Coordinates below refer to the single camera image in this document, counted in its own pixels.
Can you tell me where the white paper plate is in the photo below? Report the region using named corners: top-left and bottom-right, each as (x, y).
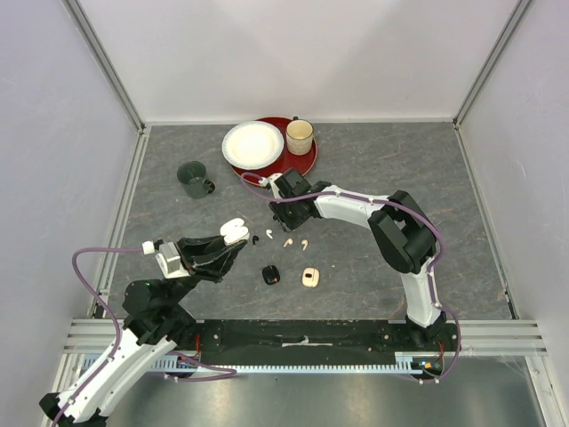
top-left (221, 121), bottom-right (285, 170)

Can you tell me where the red round tray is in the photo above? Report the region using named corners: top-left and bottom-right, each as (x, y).
top-left (231, 117), bottom-right (317, 186)

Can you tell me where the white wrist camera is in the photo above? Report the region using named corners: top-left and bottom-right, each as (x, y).
top-left (259, 173), bottom-right (282, 199)
top-left (141, 240), bottom-right (188, 279)

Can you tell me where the slotted cable duct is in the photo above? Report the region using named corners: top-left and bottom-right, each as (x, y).
top-left (148, 354), bottom-right (444, 375)

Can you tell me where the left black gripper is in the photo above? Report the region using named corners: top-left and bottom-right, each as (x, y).
top-left (164, 229), bottom-right (248, 309)

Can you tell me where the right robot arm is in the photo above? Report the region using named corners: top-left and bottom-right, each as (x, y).
top-left (259, 169), bottom-right (446, 350)

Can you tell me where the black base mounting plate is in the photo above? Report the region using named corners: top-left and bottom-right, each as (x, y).
top-left (177, 319), bottom-right (458, 367)

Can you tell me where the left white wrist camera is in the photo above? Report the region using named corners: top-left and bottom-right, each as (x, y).
top-left (141, 240), bottom-right (188, 279)

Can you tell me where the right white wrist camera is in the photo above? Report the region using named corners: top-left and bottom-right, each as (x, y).
top-left (259, 173), bottom-right (282, 199)

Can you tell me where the white earbud charging case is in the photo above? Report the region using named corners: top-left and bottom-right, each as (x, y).
top-left (220, 218), bottom-right (250, 246)

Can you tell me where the pink earbud charging case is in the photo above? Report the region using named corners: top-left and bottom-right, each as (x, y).
top-left (301, 268), bottom-right (320, 288)

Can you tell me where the beige ceramic cup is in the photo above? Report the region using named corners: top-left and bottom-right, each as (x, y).
top-left (285, 117), bottom-right (314, 156)

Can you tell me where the black earbud charging case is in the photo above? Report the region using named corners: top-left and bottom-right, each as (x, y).
top-left (261, 265), bottom-right (281, 286)

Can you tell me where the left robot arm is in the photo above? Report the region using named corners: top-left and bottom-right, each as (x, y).
top-left (39, 235), bottom-right (248, 426)

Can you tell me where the dark green mug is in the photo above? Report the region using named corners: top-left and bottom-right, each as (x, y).
top-left (176, 161), bottom-right (216, 199)

